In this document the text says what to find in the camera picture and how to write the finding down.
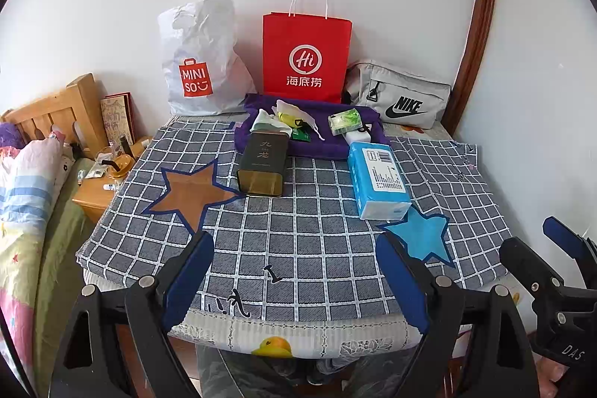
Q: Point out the white plastic shopping bag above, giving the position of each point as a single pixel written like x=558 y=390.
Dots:
x=200 y=53

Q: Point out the person's legs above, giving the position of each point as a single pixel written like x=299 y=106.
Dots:
x=233 y=374

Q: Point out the person's right hand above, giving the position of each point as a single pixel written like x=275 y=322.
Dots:
x=569 y=379

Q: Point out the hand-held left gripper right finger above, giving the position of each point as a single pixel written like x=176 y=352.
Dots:
x=405 y=286

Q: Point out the light green tissue pack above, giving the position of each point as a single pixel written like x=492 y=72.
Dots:
x=345 y=122

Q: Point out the blue tissue pack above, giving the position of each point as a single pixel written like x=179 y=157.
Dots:
x=378 y=179

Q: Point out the amber glass tray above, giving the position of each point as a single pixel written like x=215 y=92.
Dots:
x=119 y=165

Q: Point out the purple plush toy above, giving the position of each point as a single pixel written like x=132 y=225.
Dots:
x=11 y=136

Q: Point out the green snack packet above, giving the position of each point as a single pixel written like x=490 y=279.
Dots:
x=301 y=133

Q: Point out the grey waist bag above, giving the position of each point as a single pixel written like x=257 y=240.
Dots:
x=401 y=95

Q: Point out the wooden nightstand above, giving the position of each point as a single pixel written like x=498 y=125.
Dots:
x=95 y=197

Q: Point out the white duck print tablecloth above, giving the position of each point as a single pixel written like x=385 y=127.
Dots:
x=326 y=337

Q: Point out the decorated book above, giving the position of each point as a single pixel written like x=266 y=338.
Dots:
x=116 y=118

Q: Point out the red paper shopping bag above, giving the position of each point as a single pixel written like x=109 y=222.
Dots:
x=305 y=43

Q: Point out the floral quilt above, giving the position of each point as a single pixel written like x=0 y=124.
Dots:
x=28 y=193

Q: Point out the white tissue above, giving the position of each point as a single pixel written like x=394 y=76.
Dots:
x=268 y=120
x=287 y=106

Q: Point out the orange star patch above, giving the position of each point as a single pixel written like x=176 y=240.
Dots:
x=191 y=193

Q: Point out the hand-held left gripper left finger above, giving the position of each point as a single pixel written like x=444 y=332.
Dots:
x=186 y=281

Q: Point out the black tea tin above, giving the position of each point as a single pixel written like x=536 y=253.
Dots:
x=263 y=155

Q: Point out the brown wooden door frame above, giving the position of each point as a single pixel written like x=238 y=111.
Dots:
x=480 y=29

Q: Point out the purple towel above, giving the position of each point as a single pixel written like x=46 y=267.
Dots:
x=322 y=146

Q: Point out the blue star patch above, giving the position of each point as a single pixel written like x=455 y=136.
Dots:
x=419 y=232

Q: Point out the small dark bottle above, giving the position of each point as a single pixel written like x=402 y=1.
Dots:
x=125 y=145

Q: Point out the green bed sheet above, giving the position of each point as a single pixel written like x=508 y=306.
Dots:
x=60 y=263

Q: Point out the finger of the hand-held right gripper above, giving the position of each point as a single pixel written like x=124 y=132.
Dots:
x=566 y=235
x=527 y=263

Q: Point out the wooden bed headboard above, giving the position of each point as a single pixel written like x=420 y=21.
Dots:
x=46 y=109

